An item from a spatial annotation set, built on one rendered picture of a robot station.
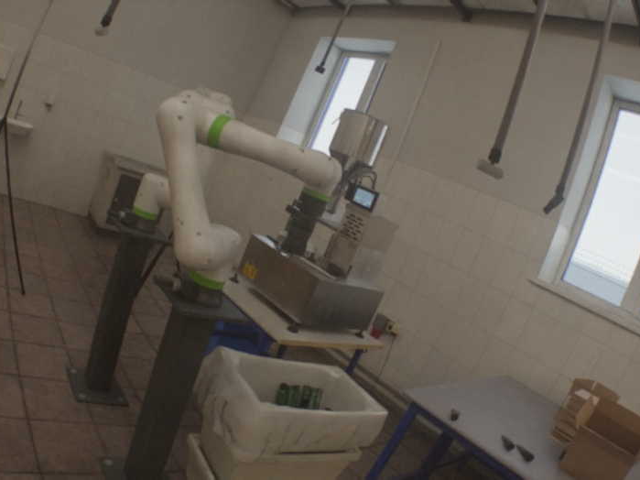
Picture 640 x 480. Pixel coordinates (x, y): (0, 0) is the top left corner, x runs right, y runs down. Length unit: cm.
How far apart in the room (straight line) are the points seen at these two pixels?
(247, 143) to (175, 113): 25
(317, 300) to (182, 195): 100
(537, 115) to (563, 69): 45
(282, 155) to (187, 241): 38
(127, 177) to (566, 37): 433
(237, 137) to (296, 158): 20
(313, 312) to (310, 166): 95
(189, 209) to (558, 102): 292
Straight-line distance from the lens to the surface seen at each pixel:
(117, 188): 500
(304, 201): 155
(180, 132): 141
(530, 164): 355
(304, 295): 217
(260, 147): 147
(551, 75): 380
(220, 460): 187
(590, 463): 200
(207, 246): 135
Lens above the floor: 143
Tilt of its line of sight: 6 degrees down
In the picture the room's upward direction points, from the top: 23 degrees clockwise
